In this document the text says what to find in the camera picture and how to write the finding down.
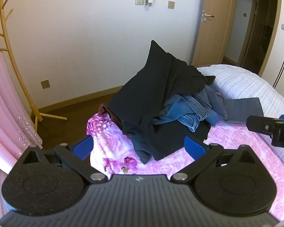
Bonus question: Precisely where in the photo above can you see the gold wall switch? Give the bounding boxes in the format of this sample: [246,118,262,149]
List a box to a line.
[168,1,175,9]

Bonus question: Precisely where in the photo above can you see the black trousers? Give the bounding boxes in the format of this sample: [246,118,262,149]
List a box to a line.
[108,40,215,164]

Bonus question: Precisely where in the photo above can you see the white striped duvet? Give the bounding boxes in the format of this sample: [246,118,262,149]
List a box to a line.
[196,64,284,158]

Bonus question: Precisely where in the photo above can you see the blue denim jeans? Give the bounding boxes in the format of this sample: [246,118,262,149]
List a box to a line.
[153,85,227,132]

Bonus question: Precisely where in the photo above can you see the pink floral bedspread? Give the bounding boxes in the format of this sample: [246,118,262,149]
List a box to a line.
[86,112,284,225]

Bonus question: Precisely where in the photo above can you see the wooden coat rack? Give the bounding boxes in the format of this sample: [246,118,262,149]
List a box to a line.
[0,0,68,132]

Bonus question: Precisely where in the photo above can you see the grey garment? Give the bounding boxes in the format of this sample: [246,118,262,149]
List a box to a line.
[222,97,264,123]

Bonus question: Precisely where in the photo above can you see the gold low wall socket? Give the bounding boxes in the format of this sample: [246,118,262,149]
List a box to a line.
[41,80,50,89]

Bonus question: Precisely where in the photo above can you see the white wall socket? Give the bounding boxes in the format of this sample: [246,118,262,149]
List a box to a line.
[135,0,144,6]

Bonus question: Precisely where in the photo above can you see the pink curtain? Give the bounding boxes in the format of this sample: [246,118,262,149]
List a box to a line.
[0,0,44,168]

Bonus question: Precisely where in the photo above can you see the wooden door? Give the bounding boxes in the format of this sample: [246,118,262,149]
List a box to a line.
[192,0,236,67]

